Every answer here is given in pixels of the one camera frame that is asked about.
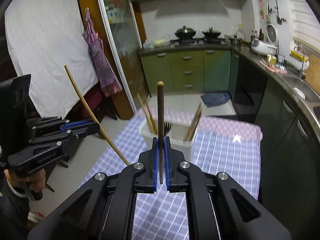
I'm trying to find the white slotted utensil holder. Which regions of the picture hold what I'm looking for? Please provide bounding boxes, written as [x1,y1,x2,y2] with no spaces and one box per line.
[139,120,197,162]

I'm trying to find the wooden cutting board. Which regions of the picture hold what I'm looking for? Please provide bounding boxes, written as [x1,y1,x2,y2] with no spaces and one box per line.
[305,54,320,93]

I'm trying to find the steel kitchen sink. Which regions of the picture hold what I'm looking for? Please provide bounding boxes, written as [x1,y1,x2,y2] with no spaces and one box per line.
[282,76,319,121]

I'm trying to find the purple plaid apron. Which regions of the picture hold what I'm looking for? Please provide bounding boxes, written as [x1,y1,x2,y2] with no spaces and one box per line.
[82,8,123,97]

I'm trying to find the white rice cooker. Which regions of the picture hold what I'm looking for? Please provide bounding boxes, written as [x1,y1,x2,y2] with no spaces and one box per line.
[251,38,277,56]

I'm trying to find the person's left hand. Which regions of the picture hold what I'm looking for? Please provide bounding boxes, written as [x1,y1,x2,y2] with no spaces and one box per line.
[4,169,46,192]

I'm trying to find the blue cloth on floor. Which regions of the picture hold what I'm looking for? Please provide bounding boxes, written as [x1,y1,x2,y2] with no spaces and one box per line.
[201,92,231,108]

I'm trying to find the glass sliding door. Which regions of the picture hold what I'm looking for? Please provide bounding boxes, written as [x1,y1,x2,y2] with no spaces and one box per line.
[98,0,149,113]

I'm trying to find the blue checkered tablecloth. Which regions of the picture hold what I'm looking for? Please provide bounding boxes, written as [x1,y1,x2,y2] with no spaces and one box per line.
[77,115,262,240]

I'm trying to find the pink patterned cloth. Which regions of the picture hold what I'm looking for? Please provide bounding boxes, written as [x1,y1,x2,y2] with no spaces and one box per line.
[135,110,263,146]

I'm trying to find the white hanging sheet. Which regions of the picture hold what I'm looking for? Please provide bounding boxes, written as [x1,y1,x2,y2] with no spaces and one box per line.
[4,0,98,117]

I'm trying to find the red-tipped wooden chopstick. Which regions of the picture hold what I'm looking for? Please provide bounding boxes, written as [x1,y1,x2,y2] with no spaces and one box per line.
[145,98,158,134]

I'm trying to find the black fork in holder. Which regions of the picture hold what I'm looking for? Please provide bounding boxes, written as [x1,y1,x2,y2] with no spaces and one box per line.
[164,122,171,137]

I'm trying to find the green kitchen cabinets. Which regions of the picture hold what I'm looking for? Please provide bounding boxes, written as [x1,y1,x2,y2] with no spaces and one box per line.
[141,46,319,238]

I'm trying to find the black wok with handle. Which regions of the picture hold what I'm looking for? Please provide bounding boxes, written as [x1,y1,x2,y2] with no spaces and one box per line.
[202,27,221,39]

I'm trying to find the black wok with lid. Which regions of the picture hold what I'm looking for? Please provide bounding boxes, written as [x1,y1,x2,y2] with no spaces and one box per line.
[175,25,196,40]

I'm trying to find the brown wooden chopstick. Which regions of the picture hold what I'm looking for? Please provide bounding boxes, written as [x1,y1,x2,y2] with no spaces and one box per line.
[187,103,203,142]
[63,64,131,167]
[157,81,164,184]

